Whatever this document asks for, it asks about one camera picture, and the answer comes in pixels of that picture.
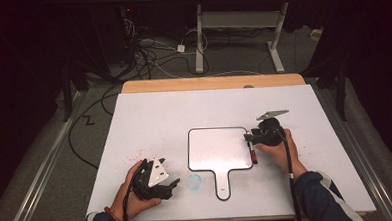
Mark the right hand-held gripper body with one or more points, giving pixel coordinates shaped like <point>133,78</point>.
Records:
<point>271,132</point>

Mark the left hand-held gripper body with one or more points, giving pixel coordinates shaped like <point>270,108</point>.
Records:
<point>156,174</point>

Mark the red marker pen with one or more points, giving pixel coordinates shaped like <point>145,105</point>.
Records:
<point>253,156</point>

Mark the person's right hand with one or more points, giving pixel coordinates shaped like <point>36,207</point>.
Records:
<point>281,155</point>

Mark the person's left hand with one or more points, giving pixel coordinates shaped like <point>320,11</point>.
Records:
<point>128,203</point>

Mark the white table cover sheet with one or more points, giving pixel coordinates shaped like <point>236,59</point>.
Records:
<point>171,118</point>

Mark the wooden table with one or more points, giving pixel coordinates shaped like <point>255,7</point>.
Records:
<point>189,84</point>

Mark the small white box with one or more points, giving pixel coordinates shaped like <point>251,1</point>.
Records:
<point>316,34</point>

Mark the white power adapter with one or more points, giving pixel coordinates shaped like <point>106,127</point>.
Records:
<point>181,48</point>

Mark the white-legged desk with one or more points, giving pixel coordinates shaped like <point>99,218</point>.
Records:
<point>240,20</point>

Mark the metal floor rail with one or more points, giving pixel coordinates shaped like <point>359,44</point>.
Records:
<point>363,163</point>
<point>43,170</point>

